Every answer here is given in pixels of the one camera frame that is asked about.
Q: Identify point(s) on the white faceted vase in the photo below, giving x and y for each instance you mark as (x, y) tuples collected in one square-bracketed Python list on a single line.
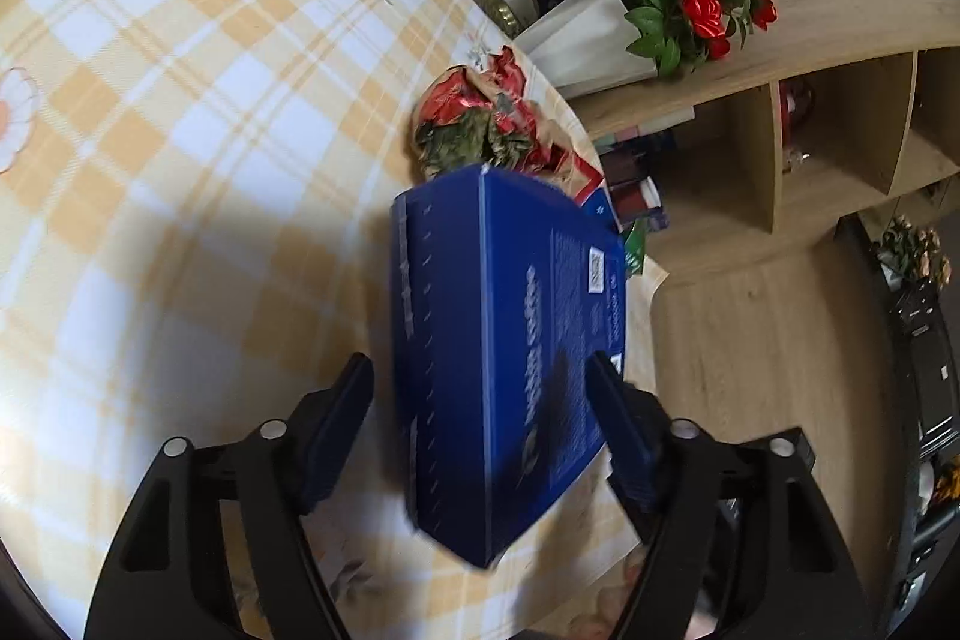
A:
[(585, 48)]

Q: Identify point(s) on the curved wooden shelf unit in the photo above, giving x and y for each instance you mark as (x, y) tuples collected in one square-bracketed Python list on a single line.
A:
[(817, 10)]

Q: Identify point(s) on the peach artificial flowers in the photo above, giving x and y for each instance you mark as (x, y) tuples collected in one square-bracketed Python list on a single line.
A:
[(911, 246)]

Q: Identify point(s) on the green packet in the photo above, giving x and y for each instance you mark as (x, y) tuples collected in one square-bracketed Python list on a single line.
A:
[(636, 242)]

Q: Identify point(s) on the red ornament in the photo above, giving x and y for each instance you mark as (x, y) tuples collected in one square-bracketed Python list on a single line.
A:
[(793, 108)]

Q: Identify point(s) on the blue cardboard box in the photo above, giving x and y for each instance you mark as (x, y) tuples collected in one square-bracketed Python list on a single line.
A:
[(487, 347)]

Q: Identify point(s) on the black cabinet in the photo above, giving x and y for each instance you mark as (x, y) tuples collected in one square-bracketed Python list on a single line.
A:
[(926, 385)]

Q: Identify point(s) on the stack of books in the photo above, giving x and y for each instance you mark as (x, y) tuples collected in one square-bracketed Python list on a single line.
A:
[(637, 164)]

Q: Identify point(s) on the crumpled red green wrapper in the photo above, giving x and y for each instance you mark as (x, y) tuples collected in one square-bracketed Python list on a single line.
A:
[(465, 123)]

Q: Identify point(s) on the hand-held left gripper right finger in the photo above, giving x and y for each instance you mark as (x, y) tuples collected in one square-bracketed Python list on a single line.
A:
[(622, 422)]

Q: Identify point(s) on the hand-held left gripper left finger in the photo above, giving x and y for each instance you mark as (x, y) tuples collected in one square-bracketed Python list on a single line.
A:
[(337, 430)]

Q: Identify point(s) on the yellow plaid flower tablecloth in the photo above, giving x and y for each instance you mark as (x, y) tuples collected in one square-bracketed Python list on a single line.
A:
[(187, 85)]

